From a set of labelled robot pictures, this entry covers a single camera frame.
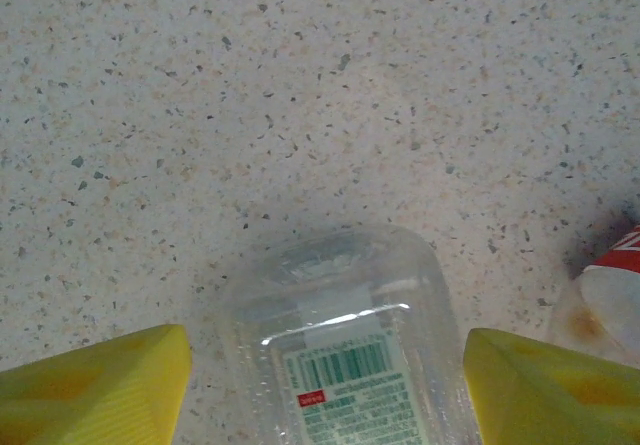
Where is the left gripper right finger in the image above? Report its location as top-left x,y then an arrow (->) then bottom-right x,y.
462,327 -> 640,445

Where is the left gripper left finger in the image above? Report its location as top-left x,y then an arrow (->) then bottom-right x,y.
0,323 -> 194,445

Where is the clear bottle red label red cap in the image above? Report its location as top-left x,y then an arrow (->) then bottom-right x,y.
547,222 -> 640,366

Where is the clear bottle white green label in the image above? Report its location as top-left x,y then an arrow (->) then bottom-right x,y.
219,224 -> 481,445

